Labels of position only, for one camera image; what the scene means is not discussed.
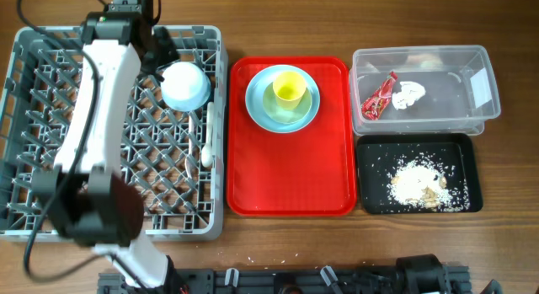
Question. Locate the yellow plastic cup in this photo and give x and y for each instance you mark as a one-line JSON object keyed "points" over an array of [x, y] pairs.
{"points": [[289, 87]]}

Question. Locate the small green plate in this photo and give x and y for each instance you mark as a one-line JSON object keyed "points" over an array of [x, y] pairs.
{"points": [[278, 114]]}

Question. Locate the grey dishwasher rack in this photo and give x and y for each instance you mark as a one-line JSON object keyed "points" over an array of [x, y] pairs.
{"points": [[37, 101]]}

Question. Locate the red snack wrapper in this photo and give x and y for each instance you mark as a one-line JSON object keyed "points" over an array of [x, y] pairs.
{"points": [[373, 107]]}

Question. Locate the white plastic fork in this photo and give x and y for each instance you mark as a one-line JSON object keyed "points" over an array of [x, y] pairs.
{"points": [[191, 136]]}

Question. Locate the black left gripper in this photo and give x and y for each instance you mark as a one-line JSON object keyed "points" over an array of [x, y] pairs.
{"points": [[171, 54]]}

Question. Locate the white plastic spoon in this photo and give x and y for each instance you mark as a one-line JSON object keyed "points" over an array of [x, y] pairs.
{"points": [[206, 156]]}

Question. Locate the red plastic tray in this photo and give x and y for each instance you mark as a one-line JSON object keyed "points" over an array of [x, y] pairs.
{"points": [[310, 172]]}

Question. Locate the food scraps rice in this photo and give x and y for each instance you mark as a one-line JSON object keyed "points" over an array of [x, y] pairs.
{"points": [[425, 182]]}

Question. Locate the large light blue plate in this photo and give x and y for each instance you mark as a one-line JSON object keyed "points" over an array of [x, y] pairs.
{"points": [[254, 99]]}

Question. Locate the clear plastic bin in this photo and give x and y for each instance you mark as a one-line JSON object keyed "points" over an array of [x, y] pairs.
{"points": [[461, 89]]}

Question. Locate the black plastic tray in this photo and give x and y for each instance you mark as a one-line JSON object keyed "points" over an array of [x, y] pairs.
{"points": [[375, 154]]}

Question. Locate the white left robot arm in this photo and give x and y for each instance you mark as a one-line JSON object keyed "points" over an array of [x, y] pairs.
{"points": [[84, 195]]}

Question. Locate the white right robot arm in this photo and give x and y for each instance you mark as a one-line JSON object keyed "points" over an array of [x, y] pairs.
{"points": [[426, 274]]}

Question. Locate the light blue bowl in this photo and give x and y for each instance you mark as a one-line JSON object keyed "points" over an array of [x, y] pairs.
{"points": [[185, 86]]}

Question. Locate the white tissue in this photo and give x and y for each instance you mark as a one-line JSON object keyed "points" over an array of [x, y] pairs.
{"points": [[410, 93]]}

